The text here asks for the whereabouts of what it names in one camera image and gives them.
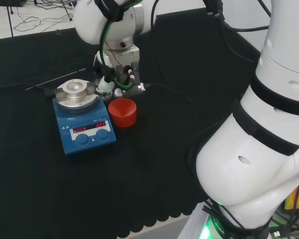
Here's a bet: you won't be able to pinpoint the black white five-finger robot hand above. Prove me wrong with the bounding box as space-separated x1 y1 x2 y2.
93 51 147 100

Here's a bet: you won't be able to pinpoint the black tripod leg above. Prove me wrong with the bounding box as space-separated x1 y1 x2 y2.
63 0 73 21

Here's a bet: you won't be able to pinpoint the black floor cables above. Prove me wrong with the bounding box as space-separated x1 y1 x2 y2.
8 0 77 33

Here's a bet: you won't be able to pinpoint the green cable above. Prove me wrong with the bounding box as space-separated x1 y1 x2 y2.
100 18 135 91

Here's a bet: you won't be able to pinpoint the thin metal probe rod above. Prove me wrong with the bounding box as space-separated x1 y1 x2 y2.
25 68 87 91

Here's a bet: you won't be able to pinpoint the blue heater with metal block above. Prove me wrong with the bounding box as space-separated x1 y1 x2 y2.
43 79 117 157

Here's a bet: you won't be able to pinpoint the yellow stop button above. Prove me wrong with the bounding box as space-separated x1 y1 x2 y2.
284 179 299 211

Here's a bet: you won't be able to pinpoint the clear glass round-bottom flask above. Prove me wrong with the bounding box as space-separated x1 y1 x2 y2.
96 76 115 100

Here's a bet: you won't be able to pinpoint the red ribbed flask holder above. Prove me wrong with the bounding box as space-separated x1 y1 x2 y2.
108 98 138 128

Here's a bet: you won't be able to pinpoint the black bench cloth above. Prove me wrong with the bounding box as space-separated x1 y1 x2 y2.
0 7 262 239

